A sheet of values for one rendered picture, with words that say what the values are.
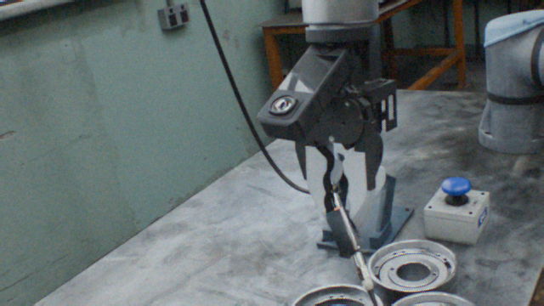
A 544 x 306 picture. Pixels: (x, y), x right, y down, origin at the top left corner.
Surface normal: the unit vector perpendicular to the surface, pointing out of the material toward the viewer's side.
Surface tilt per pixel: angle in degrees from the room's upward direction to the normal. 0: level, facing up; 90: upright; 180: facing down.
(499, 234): 0
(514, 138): 73
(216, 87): 90
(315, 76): 23
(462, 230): 90
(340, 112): 82
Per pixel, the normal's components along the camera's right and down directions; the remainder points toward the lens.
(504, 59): -0.82, 0.33
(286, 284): -0.16, -0.91
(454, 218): -0.56, 0.40
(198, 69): 0.81, 0.09
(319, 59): -0.35, -0.68
